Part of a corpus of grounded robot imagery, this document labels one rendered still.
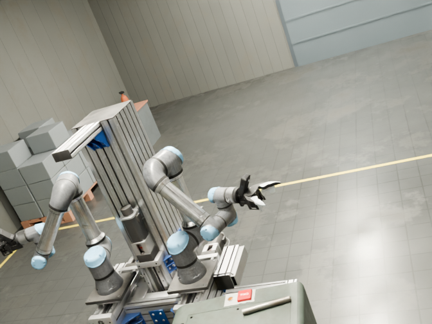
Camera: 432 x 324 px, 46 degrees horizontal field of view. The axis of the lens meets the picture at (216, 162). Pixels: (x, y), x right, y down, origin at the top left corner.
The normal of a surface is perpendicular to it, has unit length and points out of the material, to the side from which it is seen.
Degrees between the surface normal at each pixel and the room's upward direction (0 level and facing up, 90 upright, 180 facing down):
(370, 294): 0
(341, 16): 90
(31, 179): 90
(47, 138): 90
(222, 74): 90
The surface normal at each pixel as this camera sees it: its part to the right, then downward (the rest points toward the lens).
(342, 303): -0.33, -0.87
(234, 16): -0.23, 0.45
